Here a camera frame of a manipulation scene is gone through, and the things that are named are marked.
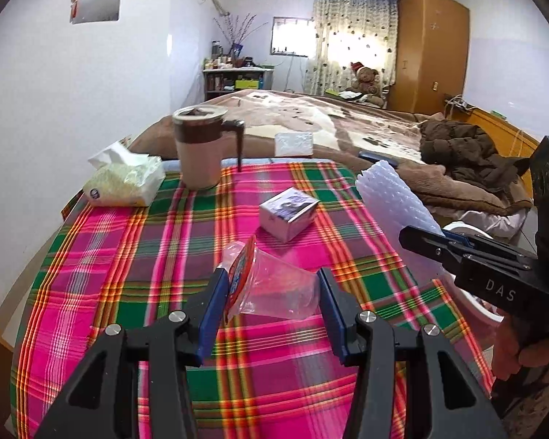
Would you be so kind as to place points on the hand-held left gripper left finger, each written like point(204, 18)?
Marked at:
point(212, 311)

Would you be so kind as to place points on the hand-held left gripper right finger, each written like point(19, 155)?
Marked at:
point(331, 315)

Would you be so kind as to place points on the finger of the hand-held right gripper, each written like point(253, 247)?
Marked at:
point(485, 249)
point(425, 244)

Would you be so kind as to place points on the clear plastic cup red lid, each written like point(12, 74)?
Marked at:
point(279, 283)

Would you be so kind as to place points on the person's right hand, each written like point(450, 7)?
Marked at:
point(508, 352)

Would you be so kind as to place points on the dark smartphone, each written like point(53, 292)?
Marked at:
point(375, 156)

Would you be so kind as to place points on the brown padded jacket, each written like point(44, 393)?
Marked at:
point(466, 146)

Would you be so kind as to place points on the plaid tablecloth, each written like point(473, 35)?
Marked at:
point(119, 260)

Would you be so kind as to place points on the small grey box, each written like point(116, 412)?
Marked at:
point(283, 212)

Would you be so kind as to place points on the wooden headboard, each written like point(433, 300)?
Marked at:
point(498, 128)

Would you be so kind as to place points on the soft tissue pack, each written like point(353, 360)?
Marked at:
point(123, 183)

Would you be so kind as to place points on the pink mug with brown lid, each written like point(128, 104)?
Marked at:
point(196, 155)

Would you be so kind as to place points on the white packet on bed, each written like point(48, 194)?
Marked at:
point(293, 144)

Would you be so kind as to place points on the teddy bear with red hat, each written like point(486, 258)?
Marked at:
point(366, 82)

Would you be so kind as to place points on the brown printed blanket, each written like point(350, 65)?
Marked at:
point(302, 109)

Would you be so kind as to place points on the wooden wardrobe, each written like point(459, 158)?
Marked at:
point(430, 45)

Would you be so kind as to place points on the white shelf table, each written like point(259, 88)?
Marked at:
point(219, 82)

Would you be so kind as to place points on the green box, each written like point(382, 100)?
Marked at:
point(246, 84)

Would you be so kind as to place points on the spotted curtain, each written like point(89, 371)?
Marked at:
point(347, 23)

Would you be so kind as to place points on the window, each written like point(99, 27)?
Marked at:
point(293, 36)

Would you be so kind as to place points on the group of small bottles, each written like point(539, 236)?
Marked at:
point(224, 60)

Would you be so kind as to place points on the blue vase with branches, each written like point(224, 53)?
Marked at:
point(236, 49)

